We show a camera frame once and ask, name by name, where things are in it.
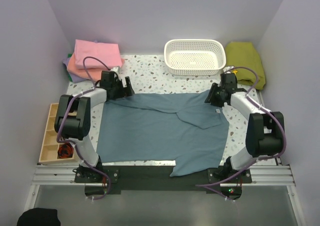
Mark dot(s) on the white plastic basket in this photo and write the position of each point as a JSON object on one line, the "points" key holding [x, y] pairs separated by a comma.
{"points": [[194, 57]]}

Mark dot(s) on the salmon folded t shirt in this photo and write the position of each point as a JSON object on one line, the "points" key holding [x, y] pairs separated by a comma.
{"points": [[93, 68]]}

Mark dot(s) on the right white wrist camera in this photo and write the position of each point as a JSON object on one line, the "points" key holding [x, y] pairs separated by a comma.
{"points": [[230, 69]]}

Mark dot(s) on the olive green t shirt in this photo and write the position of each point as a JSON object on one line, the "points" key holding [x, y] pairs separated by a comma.
{"points": [[244, 54]]}

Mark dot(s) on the wooden compartment tray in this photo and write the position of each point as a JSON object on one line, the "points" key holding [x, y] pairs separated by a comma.
{"points": [[51, 151]]}

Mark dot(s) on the green folded t shirt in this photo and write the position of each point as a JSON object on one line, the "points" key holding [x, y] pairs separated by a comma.
{"points": [[67, 61]]}

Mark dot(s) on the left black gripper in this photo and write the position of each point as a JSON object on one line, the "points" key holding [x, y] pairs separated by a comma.
{"points": [[125, 91]]}

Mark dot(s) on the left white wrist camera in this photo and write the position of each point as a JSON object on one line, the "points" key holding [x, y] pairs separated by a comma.
{"points": [[116, 69]]}

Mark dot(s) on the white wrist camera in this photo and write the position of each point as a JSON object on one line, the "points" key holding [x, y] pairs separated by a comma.
{"points": [[116, 69], [230, 69]]}

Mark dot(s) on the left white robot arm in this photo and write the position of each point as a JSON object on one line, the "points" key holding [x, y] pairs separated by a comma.
{"points": [[73, 117]]}

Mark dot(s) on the lilac folded t shirt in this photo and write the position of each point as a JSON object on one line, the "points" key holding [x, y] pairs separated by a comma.
{"points": [[75, 78]]}

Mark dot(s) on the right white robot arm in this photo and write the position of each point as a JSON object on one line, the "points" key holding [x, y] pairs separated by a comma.
{"points": [[265, 137]]}

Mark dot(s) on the black object bottom left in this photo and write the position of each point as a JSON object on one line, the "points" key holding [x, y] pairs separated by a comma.
{"points": [[39, 216]]}

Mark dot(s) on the blue t shirt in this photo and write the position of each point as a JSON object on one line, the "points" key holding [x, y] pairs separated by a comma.
{"points": [[178, 127]]}

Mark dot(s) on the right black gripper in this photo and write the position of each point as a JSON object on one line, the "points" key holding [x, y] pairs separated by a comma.
{"points": [[210, 97]]}

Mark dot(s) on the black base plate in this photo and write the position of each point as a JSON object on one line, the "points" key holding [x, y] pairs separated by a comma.
{"points": [[141, 178]]}

